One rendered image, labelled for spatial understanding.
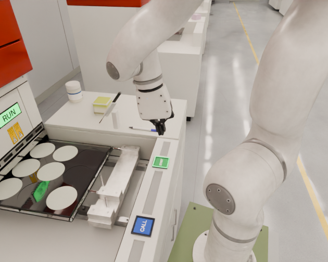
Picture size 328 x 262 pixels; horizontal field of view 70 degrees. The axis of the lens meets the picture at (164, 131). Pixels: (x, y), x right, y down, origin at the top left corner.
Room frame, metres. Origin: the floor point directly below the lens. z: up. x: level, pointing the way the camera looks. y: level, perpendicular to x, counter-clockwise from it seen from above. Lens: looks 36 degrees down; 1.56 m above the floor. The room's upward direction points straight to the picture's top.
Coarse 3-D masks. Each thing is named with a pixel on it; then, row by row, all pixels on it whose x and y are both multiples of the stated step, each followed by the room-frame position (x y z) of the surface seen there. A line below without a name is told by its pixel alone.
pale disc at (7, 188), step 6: (6, 180) 0.60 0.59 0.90; (12, 180) 0.60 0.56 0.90; (18, 180) 0.60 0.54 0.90; (0, 186) 0.57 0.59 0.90; (6, 186) 0.57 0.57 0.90; (12, 186) 0.57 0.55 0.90; (18, 186) 0.57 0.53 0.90; (0, 192) 0.54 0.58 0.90; (6, 192) 0.54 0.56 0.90; (12, 192) 0.54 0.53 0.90; (0, 198) 0.52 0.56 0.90; (6, 198) 0.52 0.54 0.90
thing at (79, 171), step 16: (64, 144) 0.81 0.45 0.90; (48, 160) 0.71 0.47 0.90; (80, 160) 0.71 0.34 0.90; (96, 160) 0.71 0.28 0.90; (32, 176) 0.62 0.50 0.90; (64, 176) 0.62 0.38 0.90; (80, 176) 0.62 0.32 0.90; (32, 192) 0.54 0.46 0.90; (48, 192) 0.54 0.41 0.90; (80, 192) 0.54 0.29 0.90; (32, 208) 0.48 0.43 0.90; (48, 208) 0.48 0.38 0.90; (64, 208) 0.48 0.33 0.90
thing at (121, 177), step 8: (120, 160) 0.73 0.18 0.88; (128, 160) 0.73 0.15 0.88; (136, 160) 0.73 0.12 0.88; (120, 168) 0.68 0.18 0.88; (128, 168) 0.68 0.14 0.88; (112, 176) 0.64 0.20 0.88; (120, 176) 0.64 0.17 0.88; (128, 176) 0.64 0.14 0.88; (112, 184) 0.60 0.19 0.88; (120, 184) 0.60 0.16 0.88; (128, 184) 0.61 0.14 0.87; (104, 200) 0.53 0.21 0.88; (96, 224) 0.44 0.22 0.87; (104, 224) 0.44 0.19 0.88; (112, 224) 0.44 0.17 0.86
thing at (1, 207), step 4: (0, 208) 0.48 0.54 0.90; (4, 208) 0.48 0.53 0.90; (8, 208) 0.48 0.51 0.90; (12, 208) 0.47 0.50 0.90; (16, 208) 0.47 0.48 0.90; (16, 212) 0.47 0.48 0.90; (20, 212) 0.46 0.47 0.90; (24, 212) 0.46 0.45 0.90; (28, 212) 0.46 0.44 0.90; (32, 212) 0.46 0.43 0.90; (36, 212) 0.46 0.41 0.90; (40, 212) 0.46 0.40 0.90; (40, 216) 0.45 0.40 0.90; (44, 216) 0.45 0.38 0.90; (48, 216) 0.45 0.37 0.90; (52, 216) 0.45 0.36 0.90; (56, 216) 0.45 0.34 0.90; (60, 216) 0.45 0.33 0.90; (64, 216) 0.45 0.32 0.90; (64, 220) 0.43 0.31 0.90; (68, 220) 0.43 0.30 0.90; (72, 220) 0.43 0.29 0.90
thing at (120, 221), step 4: (20, 208) 0.53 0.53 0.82; (76, 216) 0.49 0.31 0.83; (80, 216) 0.49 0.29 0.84; (84, 216) 0.49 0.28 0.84; (120, 216) 0.48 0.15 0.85; (116, 220) 0.47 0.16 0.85; (120, 220) 0.47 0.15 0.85; (124, 220) 0.47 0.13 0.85; (116, 224) 0.47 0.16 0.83; (120, 224) 0.46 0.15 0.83; (124, 224) 0.46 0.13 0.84
